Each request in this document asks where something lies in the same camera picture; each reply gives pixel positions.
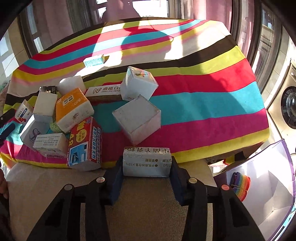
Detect beige seat cushion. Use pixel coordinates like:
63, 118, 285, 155
5, 159, 218, 241

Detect gold washing machine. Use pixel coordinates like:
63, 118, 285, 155
268, 64, 296, 154

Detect white cube box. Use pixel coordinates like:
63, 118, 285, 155
120, 66, 159, 101

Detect grey white square box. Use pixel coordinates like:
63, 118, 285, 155
112, 95, 162, 146

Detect white medicine box red logo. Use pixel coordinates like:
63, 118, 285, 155
15, 99, 34, 125

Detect red blue product box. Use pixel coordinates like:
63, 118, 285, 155
67, 116, 102, 172

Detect black applicator box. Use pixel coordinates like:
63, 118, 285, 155
39, 85, 57, 94

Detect white foam block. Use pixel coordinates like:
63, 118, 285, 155
57, 76, 86, 95

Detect person's hand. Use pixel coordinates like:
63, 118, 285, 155
0, 169, 9, 199

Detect orange tissue pack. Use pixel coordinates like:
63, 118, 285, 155
56, 88, 94, 133

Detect striped colourful cushion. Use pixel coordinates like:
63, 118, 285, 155
1, 18, 269, 163

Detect white box purple ribbon logo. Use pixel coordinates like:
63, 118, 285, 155
20, 114, 53, 151

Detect white box with printed text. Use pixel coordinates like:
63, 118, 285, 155
33, 133, 69, 158

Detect teal small box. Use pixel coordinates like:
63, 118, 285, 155
83, 54, 105, 67

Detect white blue text box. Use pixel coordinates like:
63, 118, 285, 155
123, 147, 172, 177

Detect green round sponge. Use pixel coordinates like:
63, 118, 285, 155
50, 122, 63, 133

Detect purple-rimmed white storage box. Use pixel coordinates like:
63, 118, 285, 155
214, 140, 295, 240

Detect small white box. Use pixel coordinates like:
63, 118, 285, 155
33, 92, 58, 116

